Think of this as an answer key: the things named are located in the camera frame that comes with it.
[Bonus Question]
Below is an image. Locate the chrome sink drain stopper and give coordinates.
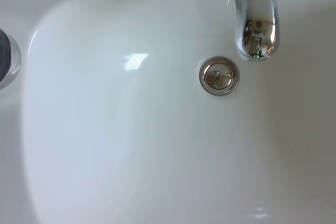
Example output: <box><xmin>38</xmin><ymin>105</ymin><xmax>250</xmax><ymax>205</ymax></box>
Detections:
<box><xmin>198</xmin><ymin>56</ymin><xmax>240</xmax><ymax>95</ymax></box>

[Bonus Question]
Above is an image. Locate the white ceramic sink basin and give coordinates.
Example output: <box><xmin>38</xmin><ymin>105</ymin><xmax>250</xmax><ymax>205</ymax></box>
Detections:
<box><xmin>0</xmin><ymin>0</ymin><xmax>336</xmax><ymax>224</ymax></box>

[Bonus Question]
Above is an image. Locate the chrome faucet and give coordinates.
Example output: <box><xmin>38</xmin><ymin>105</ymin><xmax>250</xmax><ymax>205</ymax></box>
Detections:
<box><xmin>173</xmin><ymin>0</ymin><xmax>297</xmax><ymax>61</ymax></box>

